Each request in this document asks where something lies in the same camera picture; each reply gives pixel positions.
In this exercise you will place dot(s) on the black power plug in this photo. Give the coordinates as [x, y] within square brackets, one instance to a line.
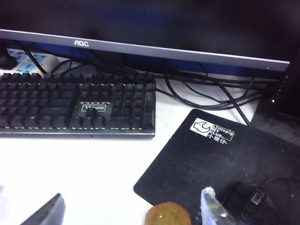
[7, 61]

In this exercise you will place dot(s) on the brown kiwi fruit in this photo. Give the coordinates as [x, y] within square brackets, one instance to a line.
[167, 214]

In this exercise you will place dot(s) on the black mechanical keyboard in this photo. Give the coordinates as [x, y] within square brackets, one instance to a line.
[47, 105]

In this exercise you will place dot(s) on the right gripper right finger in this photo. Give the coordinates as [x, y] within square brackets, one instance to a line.
[212, 211]

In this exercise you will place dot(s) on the black mouse pad white logo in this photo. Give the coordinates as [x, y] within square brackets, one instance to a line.
[199, 164]

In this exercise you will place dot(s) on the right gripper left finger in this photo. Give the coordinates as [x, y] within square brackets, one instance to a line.
[50, 212]

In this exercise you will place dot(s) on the black computer case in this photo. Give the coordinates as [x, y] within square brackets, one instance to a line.
[283, 105]

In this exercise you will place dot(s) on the white power strip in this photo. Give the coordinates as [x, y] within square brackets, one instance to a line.
[50, 62]

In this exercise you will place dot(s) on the black AOC computer monitor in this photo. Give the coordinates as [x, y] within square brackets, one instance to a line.
[164, 52]

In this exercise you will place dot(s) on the black computer mouse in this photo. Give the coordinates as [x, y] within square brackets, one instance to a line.
[236, 194]

